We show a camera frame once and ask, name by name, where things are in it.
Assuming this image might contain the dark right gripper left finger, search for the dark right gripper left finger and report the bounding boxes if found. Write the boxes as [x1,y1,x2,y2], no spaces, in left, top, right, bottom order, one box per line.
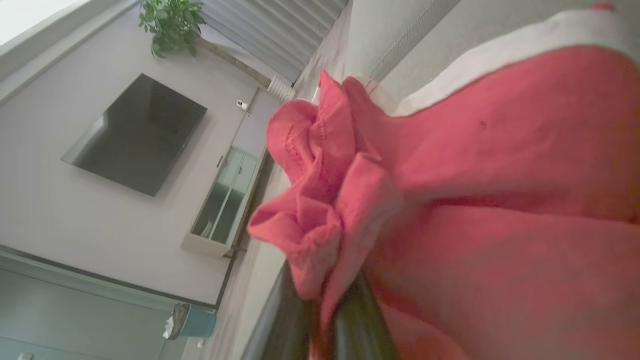
[242,265,318,360]

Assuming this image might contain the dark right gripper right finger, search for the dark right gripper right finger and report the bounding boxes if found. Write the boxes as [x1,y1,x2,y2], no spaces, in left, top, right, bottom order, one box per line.
[330,272,401,360]

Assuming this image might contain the red shorts with white bands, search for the red shorts with white bands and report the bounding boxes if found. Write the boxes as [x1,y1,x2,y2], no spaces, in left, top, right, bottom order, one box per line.
[247,2,640,360]

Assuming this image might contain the teal waste bin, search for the teal waste bin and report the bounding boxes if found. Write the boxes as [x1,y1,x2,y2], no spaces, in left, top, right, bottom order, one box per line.
[162,302,218,341]

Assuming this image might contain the white cabinet with glass doors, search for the white cabinet with glass doors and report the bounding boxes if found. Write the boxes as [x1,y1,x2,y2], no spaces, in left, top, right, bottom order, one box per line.
[181,87,281,259]

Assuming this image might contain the white ribbed plant pot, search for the white ribbed plant pot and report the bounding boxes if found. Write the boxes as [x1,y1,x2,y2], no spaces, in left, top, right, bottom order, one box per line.
[267,74,296,102]

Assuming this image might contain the grey pleated curtain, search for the grey pleated curtain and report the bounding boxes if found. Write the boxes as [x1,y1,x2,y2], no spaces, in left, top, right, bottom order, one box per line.
[200,0,351,83]

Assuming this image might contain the green leafy houseplant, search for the green leafy houseplant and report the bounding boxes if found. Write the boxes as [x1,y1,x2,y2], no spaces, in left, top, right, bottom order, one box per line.
[138,0,273,88]

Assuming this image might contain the grey sofa seat cushion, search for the grey sofa seat cushion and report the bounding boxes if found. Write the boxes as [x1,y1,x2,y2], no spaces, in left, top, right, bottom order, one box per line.
[380,0,640,103]

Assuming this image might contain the black wall television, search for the black wall television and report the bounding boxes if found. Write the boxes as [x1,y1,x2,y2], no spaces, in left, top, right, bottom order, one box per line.
[61,73,208,198]

